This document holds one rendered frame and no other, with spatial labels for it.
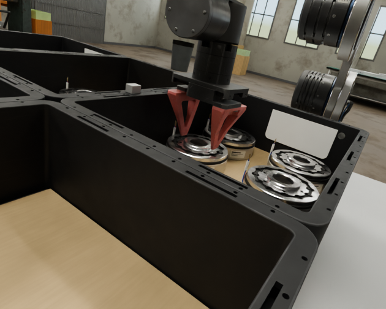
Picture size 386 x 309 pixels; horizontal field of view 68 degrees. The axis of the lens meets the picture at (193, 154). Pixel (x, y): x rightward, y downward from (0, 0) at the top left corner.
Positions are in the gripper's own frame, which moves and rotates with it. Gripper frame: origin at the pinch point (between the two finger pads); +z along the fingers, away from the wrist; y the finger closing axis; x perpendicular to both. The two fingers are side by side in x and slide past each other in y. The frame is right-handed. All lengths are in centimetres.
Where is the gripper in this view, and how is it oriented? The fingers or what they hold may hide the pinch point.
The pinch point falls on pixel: (199, 137)
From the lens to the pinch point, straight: 46.3
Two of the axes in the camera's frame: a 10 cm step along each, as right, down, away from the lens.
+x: 6.1, -2.1, 7.6
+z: -1.8, 9.0, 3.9
